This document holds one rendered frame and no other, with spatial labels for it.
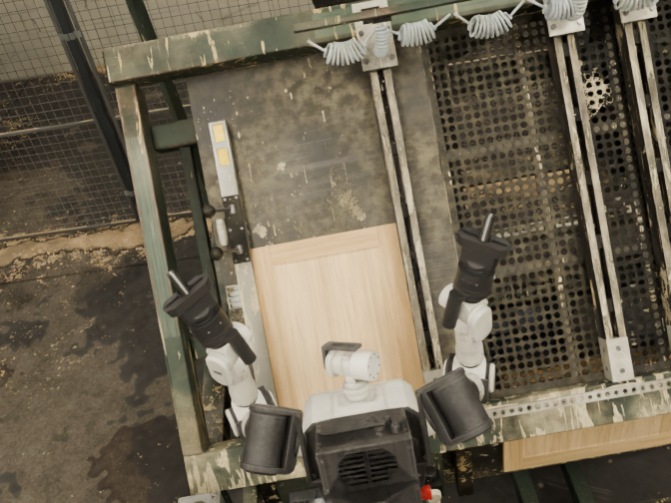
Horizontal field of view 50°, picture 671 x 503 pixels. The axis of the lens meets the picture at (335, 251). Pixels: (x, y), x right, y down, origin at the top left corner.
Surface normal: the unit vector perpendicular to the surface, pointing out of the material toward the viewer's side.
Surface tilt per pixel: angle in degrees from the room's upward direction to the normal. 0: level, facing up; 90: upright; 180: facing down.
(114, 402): 0
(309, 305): 51
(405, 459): 67
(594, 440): 90
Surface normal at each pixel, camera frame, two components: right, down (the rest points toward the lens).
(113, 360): -0.15, -0.76
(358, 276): -0.02, 0.02
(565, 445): 0.10, 0.63
